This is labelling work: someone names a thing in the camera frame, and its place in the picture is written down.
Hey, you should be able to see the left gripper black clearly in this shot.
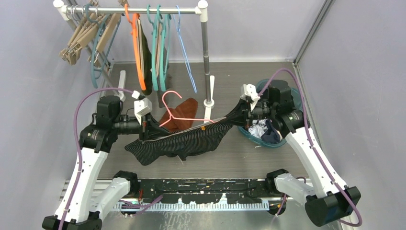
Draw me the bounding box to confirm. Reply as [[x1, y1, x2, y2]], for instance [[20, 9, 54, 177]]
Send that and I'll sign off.
[[112, 112, 168, 143]]

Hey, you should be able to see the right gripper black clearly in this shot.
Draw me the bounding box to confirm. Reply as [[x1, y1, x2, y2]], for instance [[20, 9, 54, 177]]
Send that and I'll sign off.
[[223, 97, 277, 127]]

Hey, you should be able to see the navy underwear cream waistband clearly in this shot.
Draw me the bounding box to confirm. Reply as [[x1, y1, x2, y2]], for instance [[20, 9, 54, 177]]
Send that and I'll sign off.
[[261, 120, 282, 144]]

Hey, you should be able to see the olive green underwear cream waistband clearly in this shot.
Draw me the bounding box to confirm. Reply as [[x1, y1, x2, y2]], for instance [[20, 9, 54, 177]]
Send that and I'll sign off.
[[137, 18, 153, 95]]

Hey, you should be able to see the orange hanger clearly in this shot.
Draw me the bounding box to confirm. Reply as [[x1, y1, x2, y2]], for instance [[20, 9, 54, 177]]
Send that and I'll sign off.
[[124, 3, 147, 91]]

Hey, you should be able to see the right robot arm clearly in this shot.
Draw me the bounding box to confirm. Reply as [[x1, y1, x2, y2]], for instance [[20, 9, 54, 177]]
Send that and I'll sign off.
[[231, 80, 362, 227]]

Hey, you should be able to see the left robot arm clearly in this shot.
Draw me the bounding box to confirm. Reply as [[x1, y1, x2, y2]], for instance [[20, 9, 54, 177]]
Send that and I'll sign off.
[[42, 93, 159, 230]]

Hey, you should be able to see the teal hanger left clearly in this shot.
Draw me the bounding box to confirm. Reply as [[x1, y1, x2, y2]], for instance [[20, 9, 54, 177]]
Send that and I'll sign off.
[[85, 3, 121, 89]]

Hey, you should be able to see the teal hanger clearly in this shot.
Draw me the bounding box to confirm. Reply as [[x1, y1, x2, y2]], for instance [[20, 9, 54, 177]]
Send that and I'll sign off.
[[85, 3, 121, 89], [157, 4, 171, 92], [147, 5, 159, 91]]

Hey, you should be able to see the teal hanger middle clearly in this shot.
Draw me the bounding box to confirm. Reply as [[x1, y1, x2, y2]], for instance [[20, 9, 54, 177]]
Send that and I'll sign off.
[[147, 5, 159, 91]]

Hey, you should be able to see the teal hanger right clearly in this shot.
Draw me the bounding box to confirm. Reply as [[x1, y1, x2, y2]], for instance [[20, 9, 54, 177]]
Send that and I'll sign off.
[[157, 4, 171, 92]]

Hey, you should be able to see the white black printed garment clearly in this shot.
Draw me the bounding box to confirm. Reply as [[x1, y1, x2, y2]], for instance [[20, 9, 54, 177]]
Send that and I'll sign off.
[[248, 119, 270, 139]]

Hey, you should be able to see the teal laundry basket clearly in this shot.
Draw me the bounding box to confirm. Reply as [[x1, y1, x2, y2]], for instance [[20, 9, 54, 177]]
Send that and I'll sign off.
[[237, 79, 303, 148]]

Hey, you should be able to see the brown towel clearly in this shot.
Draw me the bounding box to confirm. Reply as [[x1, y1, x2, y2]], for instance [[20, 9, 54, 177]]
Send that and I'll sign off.
[[163, 98, 198, 133]]

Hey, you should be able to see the white garment rack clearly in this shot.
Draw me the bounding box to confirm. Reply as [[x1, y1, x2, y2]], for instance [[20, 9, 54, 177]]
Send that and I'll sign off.
[[53, 0, 214, 123]]

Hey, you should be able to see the beige wooden hangers bunch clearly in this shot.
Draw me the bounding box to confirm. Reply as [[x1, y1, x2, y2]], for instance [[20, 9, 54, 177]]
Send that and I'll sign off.
[[58, 0, 129, 66]]

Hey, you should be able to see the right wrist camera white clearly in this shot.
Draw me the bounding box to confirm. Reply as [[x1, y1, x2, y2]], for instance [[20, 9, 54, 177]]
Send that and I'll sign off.
[[240, 84, 260, 112]]

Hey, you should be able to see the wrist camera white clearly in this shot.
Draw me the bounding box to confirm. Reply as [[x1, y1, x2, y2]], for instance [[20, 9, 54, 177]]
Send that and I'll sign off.
[[132, 91, 152, 125], [240, 84, 260, 112]]

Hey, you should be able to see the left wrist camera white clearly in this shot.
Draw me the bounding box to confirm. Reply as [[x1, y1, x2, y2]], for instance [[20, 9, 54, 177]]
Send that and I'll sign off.
[[132, 91, 152, 125]]

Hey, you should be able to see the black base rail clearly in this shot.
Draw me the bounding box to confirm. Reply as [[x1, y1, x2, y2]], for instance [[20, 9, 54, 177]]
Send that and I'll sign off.
[[124, 179, 283, 204]]

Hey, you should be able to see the light blue wire hanger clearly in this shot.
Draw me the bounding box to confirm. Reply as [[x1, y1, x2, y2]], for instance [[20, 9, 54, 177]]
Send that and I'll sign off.
[[175, 5, 198, 93]]

